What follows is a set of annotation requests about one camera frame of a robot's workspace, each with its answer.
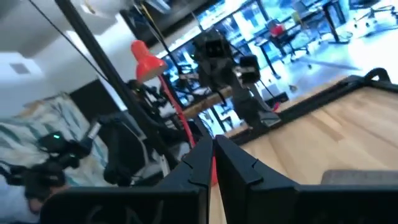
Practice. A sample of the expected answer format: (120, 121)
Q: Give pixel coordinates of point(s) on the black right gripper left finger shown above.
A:
(186, 199)

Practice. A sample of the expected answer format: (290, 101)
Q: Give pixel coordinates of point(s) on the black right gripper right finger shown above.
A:
(248, 199)

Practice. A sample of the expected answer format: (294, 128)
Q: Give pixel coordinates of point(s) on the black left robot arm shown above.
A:
(214, 59)

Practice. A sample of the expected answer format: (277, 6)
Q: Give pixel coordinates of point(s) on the black background robot arm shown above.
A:
(49, 161)

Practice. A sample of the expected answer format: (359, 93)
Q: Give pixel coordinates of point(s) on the grey box lid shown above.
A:
(357, 178)

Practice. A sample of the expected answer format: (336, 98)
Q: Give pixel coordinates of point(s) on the red chair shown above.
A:
(276, 29)

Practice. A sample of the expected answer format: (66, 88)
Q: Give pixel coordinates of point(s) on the wooden background tabletop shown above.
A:
(205, 102)

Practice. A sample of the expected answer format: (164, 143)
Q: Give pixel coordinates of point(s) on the red desk lamp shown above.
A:
(147, 63)

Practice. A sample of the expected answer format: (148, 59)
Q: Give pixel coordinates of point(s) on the teal patterned white cloth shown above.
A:
(25, 124)

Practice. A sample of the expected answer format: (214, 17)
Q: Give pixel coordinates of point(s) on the black upright frame post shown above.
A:
(102, 62)

